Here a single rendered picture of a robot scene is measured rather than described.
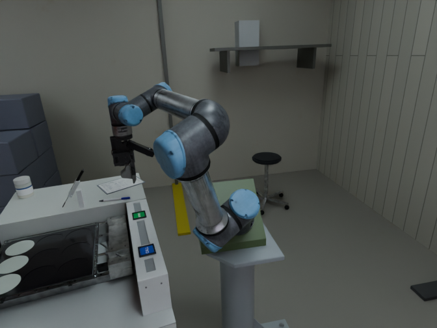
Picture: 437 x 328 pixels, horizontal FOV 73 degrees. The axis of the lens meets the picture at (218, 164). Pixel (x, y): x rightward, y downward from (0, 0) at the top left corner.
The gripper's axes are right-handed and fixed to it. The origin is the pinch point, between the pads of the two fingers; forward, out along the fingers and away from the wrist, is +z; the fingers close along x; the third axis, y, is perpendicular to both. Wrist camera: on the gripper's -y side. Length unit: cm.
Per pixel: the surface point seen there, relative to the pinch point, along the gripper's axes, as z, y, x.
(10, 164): 29, 90, -149
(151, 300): 23, 2, 45
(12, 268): 21, 47, 14
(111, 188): 13.8, 11.3, -27.9
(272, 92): -1, -188, -212
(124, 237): 22.6, 8.0, 6.7
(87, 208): 14.1, 22.0, -10.3
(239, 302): 57, -36, 26
